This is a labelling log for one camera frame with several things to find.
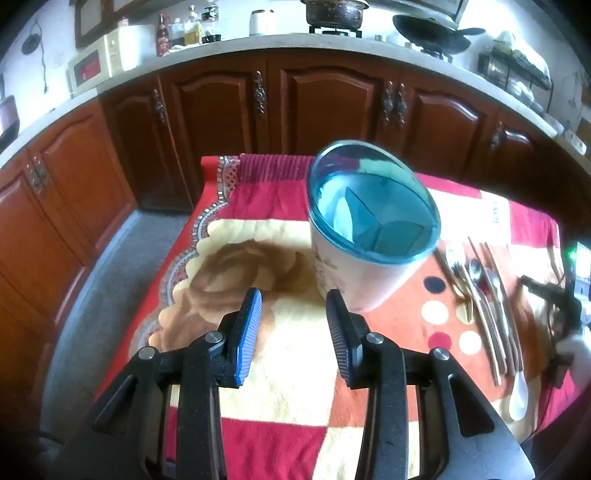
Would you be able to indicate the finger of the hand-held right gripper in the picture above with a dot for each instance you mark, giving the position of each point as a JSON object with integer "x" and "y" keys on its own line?
{"x": 554, "y": 295}

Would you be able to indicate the cream microwave oven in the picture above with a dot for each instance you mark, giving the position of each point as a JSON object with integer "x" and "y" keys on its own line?
{"x": 90, "y": 69}

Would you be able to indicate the dark sauce bottle red label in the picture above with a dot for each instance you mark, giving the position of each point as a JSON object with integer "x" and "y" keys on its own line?
{"x": 163, "y": 41}

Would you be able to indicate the wooden lower kitchen cabinets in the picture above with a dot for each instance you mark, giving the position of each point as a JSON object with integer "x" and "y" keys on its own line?
{"x": 221, "y": 106}

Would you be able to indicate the large round metal spoon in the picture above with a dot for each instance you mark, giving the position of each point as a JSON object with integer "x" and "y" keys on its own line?
{"x": 475, "y": 270}

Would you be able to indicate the wooden upper cabinet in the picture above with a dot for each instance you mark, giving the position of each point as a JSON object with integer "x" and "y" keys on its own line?
{"x": 92, "y": 23}

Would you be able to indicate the grey kitchen countertop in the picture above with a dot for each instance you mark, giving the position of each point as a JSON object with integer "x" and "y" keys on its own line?
{"x": 277, "y": 40}

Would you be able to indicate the white plastic spoon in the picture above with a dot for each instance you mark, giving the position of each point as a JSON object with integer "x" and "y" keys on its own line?
{"x": 518, "y": 397}

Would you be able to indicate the black stove grate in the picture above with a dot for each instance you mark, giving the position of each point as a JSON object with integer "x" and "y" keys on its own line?
{"x": 436, "y": 51}
{"x": 334, "y": 31}

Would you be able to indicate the metal fork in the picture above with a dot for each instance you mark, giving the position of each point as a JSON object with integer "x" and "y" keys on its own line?
{"x": 467, "y": 310}

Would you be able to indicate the small metal spoon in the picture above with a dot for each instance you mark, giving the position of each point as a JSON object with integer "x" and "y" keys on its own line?
{"x": 455, "y": 271}

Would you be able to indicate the black hanging wall item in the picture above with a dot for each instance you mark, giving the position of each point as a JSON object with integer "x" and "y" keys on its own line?
{"x": 31, "y": 44}

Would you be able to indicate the white power strip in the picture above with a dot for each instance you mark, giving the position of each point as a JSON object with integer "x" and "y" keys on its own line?
{"x": 572, "y": 142}

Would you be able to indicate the yellow cap oil bottle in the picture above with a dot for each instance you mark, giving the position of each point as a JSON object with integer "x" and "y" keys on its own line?
{"x": 194, "y": 30}

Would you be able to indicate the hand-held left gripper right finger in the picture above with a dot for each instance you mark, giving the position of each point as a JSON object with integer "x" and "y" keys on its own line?
{"x": 341, "y": 344}

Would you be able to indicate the oval metal spoon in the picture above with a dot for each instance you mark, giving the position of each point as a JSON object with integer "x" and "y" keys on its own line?
{"x": 493, "y": 280}

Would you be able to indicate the dark cooking pot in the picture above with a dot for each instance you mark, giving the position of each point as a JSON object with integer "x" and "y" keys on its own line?
{"x": 334, "y": 11}

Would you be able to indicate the printed blanket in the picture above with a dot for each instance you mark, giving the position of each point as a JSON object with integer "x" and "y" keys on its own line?
{"x": 277, "y": 240}

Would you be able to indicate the white floral utensil holder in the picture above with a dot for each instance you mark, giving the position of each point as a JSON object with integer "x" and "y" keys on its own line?
{"x": 369, "y": 286}

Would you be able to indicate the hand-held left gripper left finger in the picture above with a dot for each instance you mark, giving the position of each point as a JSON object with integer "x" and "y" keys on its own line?
{"x": 247, "y": 337}

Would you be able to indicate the black wok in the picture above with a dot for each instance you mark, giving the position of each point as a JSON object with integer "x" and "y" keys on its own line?
{"x": 429, "y": 32}

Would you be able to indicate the person's right hand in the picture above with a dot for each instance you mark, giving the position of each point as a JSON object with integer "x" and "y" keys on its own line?
{"x": 579, "y": 351}

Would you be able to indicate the white jar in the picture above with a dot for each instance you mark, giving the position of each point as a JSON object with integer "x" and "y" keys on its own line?
{"x": 263, "y": 23}

